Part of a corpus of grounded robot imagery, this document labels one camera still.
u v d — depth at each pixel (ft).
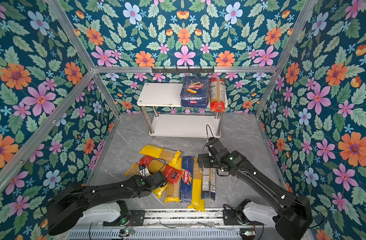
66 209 1.36
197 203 2.48
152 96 3.37
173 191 2.63
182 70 3.02
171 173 2.76
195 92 2.42
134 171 2.85
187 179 2.71
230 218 2.41
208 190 2.62
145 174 2.47
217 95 2.51
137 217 2.42
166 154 3.04
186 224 2.39
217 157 1.87
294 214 1.23
